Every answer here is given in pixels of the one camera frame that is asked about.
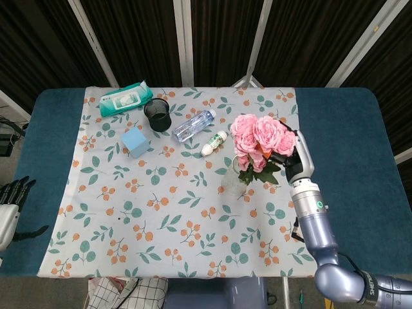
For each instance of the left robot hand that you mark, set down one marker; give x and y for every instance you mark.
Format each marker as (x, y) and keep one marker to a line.
(6, 215)

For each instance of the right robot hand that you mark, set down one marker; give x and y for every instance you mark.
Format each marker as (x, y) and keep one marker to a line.
(297, 157)

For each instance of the pink rose bouquet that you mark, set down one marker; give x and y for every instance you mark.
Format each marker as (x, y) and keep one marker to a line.
(262, 141)

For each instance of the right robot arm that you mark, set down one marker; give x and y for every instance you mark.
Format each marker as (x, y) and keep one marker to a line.
(325, 238)

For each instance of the clear glass vase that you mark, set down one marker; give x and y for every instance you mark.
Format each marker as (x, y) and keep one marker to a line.
(232, 183)

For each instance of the blue table cover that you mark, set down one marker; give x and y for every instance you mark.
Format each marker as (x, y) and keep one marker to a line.
(351, 145)

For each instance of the small white drink bottle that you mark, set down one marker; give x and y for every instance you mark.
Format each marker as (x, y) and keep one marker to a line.
(214, 142)

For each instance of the white tripod stand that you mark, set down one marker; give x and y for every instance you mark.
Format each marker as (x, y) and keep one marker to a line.
(249, 78)

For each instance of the clear plastic water bottle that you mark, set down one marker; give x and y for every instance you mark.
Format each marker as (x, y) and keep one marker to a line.
(193, 125)

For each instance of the floral patterned tablecloth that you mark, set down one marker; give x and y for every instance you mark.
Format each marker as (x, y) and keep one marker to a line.
(180, 180)

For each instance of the checkered fabric bag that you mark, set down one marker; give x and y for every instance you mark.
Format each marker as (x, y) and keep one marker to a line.
(128, 293)

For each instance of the black mesh pen cup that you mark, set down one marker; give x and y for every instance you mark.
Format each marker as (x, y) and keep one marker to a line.
(157, 116)

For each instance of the blue foam cube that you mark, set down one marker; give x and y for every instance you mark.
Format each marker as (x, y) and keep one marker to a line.
(135, 141)

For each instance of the grey plastic stool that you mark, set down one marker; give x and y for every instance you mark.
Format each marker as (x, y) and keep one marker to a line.
(215, 293)

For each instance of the green wet wipes pack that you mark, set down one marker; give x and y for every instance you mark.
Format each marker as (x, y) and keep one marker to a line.
(124, 99)

